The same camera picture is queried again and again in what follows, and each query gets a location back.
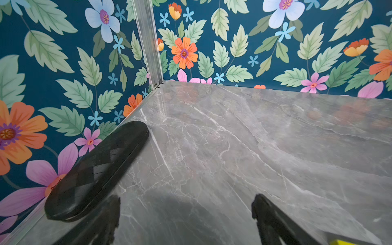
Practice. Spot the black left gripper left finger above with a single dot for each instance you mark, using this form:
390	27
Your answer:
98	228

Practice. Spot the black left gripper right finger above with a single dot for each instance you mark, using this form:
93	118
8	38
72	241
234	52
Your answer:
312	225

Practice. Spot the black oval case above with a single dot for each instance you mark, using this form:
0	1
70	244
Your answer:
91	180

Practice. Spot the aluminium frame post back left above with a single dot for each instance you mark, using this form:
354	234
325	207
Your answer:
149	42

